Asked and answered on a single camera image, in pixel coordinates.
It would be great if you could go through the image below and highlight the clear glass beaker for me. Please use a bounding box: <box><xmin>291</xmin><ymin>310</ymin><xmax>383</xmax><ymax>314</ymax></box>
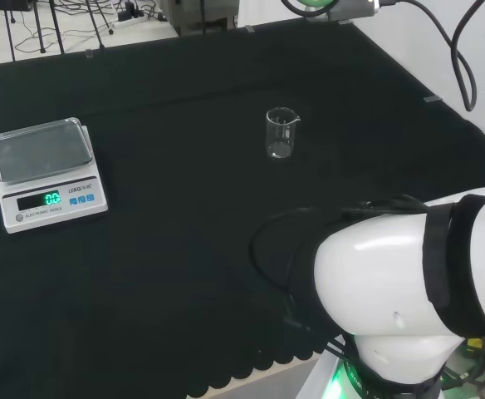
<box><xmin>264</xmin><ymin>106</ymin><xmax>301</xmax><ymax>160</ymax></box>

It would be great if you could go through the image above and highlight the grey cabinet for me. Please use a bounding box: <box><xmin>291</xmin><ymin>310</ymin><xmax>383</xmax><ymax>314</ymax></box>
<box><xmin>169</xmin><ymin>0</ymin><xmax>240</xmax><ymax>37</ymax></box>

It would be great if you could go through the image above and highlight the black plug adapter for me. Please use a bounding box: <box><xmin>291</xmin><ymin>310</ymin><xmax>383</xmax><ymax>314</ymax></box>
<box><xmin>118</xmin><ymin>1</ymin><xmax>145</xmax><ymax>22</ymax></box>

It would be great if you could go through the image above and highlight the white power strip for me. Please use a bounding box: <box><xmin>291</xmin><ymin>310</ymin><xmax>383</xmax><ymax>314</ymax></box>
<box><xmin>111</xmin><ymin>14</ymin><xmax>149</xmax><ymax>29</ymax></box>

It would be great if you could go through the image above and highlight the black table cloth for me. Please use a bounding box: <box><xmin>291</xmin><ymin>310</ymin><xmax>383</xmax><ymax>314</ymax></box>
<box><xmin>0</xmin><ymin>18</ymin><xmax>485</xmax><ymax>399</ymax></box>

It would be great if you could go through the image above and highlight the black tripod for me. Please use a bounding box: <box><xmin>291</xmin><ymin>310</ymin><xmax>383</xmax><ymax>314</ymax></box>
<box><xmin>85</xmin><ymin>0</ymin><xmax>115</xmax><ymax>52</ymax></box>
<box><xmin>1</xmin><ymin>0</ymin><xmax>67</xmax><ymax>62</ymax></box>

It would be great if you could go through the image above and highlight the black box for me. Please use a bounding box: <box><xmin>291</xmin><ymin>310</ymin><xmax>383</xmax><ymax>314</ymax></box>
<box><xmin>0</xmin><ymin>0</ymin><xmax>35</xmax><ymax>12</ymax></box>

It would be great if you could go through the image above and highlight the white electronic balance steel pan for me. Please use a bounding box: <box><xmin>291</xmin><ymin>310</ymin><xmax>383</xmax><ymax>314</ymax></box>
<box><xmin>0</xmin><ymin>116</ymin><xmax>110</xmax><ymax>234</ymax></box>

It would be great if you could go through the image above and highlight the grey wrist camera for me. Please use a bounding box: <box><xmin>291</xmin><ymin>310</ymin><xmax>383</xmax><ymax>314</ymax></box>
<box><xmin>327</xmin><ymin>0</ymin><xmax>383</xmax><ymax>21</ymax></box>

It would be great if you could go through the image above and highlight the black camera cable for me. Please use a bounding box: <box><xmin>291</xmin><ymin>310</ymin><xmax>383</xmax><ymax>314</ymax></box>
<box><xmin>375</xmin><ymin>0</ymin><xmax>485</xmax><ymax>112</ymax></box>

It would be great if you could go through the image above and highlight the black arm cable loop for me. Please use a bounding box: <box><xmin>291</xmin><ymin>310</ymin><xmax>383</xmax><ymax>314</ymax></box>
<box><xmin>248</xmin><ymin>195</ymin><xmax>430</xmax><ymax>333</ymax></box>

